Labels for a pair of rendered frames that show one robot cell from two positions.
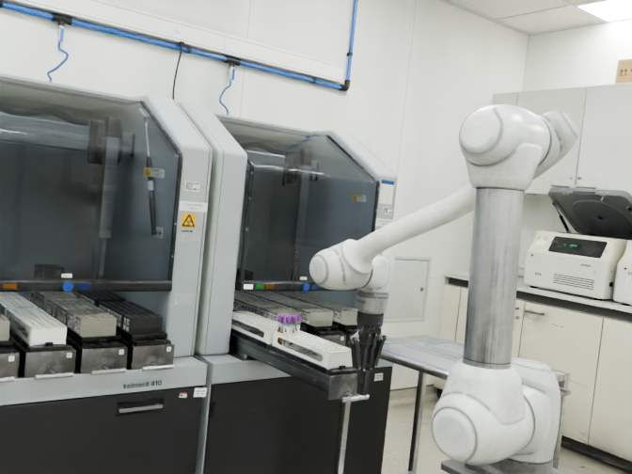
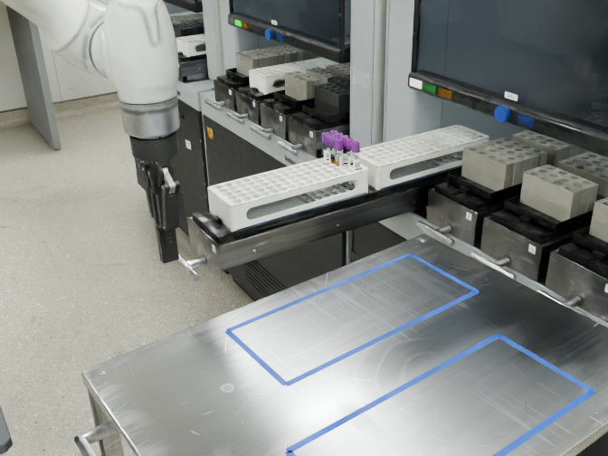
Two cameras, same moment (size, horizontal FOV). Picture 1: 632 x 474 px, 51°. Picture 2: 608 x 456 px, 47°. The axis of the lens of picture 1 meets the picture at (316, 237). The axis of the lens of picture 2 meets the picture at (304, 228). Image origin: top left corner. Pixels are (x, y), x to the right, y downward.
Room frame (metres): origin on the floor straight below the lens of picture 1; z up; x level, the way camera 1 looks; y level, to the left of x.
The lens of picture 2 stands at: (2.20, -1.20, 1.37)
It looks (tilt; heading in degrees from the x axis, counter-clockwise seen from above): 27 degrees down; 97
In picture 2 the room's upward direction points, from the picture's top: 1 degrees counter-clockwise
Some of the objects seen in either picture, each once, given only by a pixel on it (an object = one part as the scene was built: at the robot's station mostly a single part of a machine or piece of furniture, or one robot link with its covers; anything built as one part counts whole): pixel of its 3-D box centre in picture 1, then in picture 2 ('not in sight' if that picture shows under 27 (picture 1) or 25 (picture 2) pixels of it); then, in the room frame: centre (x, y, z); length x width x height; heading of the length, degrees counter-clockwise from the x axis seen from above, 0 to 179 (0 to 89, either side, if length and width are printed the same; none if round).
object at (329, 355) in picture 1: (311, 350); (290, 193); (2.03, -0.02, 0.83); 0.30 x 0.10 x 0.06; 38
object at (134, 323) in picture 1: (144, 325); (329, 100); (2.06, 0.51, 0.85); 0.12 x 0.02 x 0.06; 128
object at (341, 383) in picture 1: (285, 355); (349, 201); (2.14, 0.06, 0.78); 0.73 x 0.14 x 0.09; 38
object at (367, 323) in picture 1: (369, 327); (156, 157); (1.83, -0.17, 0.96); 0.08 x 0.07 x 0.09; 128
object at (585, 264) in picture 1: (593, 242); not in sight; (4.08, -1.72, 1.22); 0.62 x 0.56 x 0.64; 126
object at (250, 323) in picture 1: (257, 328); (420, 157); (2.28, 0.17, 0.83); 0.30 x 0.10 x 0.06; 38
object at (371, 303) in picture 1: (371, 301); (150, 115); (1.83, -0.17, 1.03); 0.09 x 0.09 x 0.06
